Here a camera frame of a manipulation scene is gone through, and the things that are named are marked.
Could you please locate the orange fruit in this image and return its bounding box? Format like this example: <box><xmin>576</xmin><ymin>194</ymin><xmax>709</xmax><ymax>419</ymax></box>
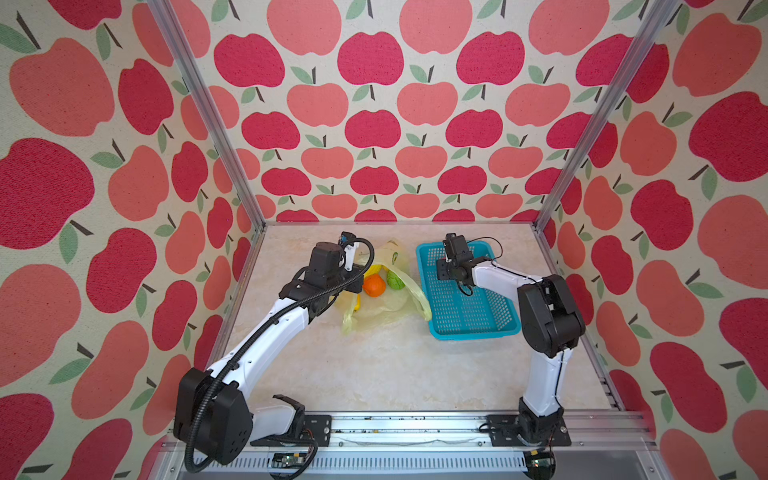
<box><xmin>363</xmin><ymin>273</ymin><xmax>387</xmax><ymax>298</ymax></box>

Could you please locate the yellow translucent plastic bag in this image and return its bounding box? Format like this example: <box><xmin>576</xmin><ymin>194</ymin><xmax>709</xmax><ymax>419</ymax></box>
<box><xmin>336</xmin><ymin>239</ymin><xmax>432</xmax><ymax>335</ymax></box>

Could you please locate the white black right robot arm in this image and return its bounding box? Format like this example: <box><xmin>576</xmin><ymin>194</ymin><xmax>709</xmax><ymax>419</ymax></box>
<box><xmin>436</xmin><ymin>257</ymin><xmax>586</xmax><ymax>446</ymax></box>

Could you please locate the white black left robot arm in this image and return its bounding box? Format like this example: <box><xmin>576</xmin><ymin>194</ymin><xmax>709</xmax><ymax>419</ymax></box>
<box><xmin>173</xmin><ymin>232</ymin><xmax>375</xmax><ymax>475</ymax></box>

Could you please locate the green fruit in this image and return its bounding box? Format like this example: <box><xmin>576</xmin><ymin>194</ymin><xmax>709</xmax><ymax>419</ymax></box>
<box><xmin>387</xmin><ymin>271</ymin><xmax>405</xmax><ymax>291</ymax></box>

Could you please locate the teal plastic mesh basket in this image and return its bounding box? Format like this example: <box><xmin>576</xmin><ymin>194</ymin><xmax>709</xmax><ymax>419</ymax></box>
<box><xmin>416</xmin><ymin>241</ymin><xmax>521</xmax><ymax>341</ymax></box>

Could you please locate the yellow banana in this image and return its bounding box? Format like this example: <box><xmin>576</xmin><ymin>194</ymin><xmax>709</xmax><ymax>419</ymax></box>
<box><xmin>364</xmin><ymin>264</ymin><xmax>382</xmax><ymax>278</ymax></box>

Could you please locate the small circuit board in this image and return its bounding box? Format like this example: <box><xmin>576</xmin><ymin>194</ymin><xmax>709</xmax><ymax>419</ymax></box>
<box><xmin>270</xmin><ymin>452</ymin><xmax>306</xmax><ymax>470</ymax></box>

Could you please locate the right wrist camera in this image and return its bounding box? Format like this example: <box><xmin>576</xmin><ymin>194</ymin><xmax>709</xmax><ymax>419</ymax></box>
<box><xmin>443</xmin><ymin>233</ymin><xmax>473</xmax><ymax>265</ymax></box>

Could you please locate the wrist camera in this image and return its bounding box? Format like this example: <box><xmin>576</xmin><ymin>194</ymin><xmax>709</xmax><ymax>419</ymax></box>
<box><xmin>339</xmin><ymin>231</ymin><xmax>357</xmax><ymax>272</ymax></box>
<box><xmin>443</xmin><ymin>233</ymin><xmax>473</xmax><ymax>265</ymax></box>

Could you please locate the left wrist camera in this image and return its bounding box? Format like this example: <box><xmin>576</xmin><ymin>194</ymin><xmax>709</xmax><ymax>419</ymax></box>
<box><xmin>339</xmin><ymin>231</ymin><xmax>357</xmax><ymax>272</ymax></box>

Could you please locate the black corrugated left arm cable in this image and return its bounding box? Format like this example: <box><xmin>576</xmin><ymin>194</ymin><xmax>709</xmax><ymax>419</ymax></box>
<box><xmin>184</xmin><ymin>236</ymin><xmax>376</xmax><ymax>480</ymax></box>

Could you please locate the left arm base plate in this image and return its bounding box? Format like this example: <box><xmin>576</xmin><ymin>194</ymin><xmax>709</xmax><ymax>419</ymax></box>
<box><xmin>250</xmin><ymin>414</ymin><xmax>333</xmax><ymax>447</ymax></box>

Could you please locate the left rear aluminium corner post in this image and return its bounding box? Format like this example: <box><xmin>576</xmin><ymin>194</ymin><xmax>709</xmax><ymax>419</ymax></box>
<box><xmin>148</xmin><ymin>0</ymin><xmax>266</xmax><ymax>234</ymax></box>

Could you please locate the aluminium corner post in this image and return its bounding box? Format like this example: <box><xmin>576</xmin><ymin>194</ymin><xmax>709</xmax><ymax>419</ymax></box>
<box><xmin>532</xmin><ymin>0</ymin><xmax>682</xmax><ymax>234</ymax></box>
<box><xmin>148</xmin><ymin>0</ymin><xmax>266</xmax><ymax>234</ymax></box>

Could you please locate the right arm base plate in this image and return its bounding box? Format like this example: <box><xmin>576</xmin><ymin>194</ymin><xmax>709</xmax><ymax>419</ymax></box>
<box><xmin>479</xmin><ymin>414</ymin><xmax>572</xmax><ymax>448</ymax></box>

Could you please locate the front aluminium frame rail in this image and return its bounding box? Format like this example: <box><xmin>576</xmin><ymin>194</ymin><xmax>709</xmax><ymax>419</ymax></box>
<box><xmin>146</xmin><ymin>410</ymin><xmax>667</xmax><ymax>480</ymax></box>

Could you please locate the right rear aluminium corner post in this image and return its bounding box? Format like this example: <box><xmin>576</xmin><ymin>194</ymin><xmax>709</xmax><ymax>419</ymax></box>
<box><xmin>532</xmin><ymin>0</ymin><xmax>682</xmax><ymax>234</ymax></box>

